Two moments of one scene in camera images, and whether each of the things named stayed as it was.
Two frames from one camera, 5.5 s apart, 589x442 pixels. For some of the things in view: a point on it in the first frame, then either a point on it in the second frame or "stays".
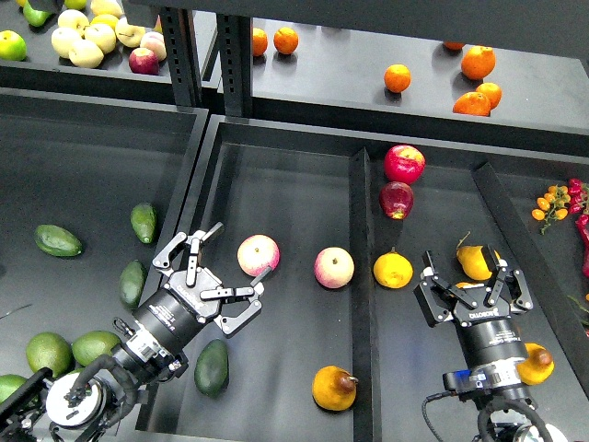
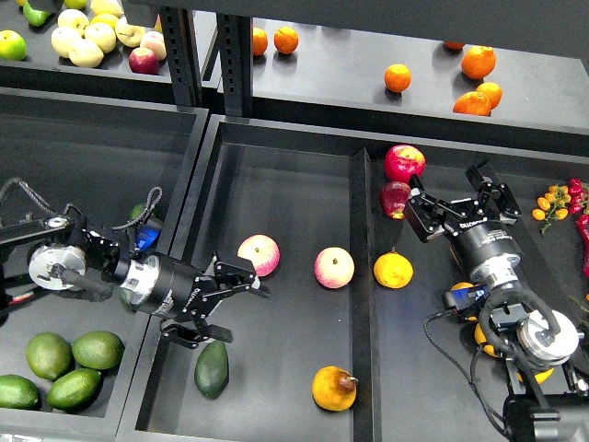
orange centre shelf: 397,77 stays
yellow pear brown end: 333,389 stays
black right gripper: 487,330 -> 476,239
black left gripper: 173,313 -> 177,290
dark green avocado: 212,368 stays
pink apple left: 257,253 stays
